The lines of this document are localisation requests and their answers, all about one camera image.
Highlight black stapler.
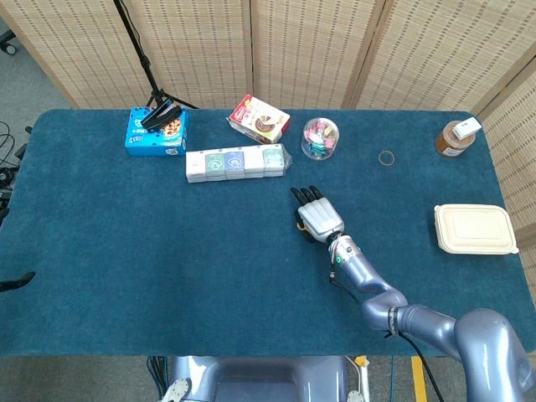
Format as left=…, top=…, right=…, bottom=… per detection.
left=140, top=100, right=183, bottom=131

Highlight small white box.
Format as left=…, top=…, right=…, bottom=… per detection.
left=451, top=117, right=481, bottom=139

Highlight clear jar of binder clips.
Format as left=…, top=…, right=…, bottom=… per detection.
left=301, top=117, right=341, bottom=162

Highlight silver robot torso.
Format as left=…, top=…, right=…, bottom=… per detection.
left=161, top=355, right=369, bottom=402

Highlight wrapped tissue packet bundle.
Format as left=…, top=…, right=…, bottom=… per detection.
left=185, top=143, right=293, bottom=184

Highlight beige lidded food container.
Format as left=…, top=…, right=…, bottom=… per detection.
left=433, top=204, right=520, bottom=255

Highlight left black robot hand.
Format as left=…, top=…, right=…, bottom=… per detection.
left=0, top=271, right=36, bottom=293

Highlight brown labelled jar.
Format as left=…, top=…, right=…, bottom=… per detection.
left=435, top=120, right=477, bottom=158

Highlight blue cookie box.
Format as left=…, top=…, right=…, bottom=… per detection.
left=124, top=106, right=190, bottom=157

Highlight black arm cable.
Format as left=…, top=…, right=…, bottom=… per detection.
left=327, top=271, right=447, bottom=402

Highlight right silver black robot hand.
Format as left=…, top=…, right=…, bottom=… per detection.
left=291, top=184, right=346, bottom=244

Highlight white power cord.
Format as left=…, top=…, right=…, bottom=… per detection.
left=343, top=355, right=372, bottom=402

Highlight black floor cables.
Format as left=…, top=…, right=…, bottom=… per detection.
left=0, top=121, right=33, bottom=223

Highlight yellow floor tape strip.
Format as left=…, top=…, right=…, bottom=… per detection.
left=410, top=356, right=428, bottom=402

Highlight red white snack box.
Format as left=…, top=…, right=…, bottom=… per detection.
left=227, top=94, right=291, bottom=145

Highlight blue table cloth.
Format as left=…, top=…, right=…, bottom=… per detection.
left=0, top=108, right=536, bottom=358

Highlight black tripod stand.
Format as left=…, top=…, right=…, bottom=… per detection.
left=111, top=0, right=200, bottom=111

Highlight black chair caster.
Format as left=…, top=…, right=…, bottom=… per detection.
left=0, top=28, right=18, bottom=55

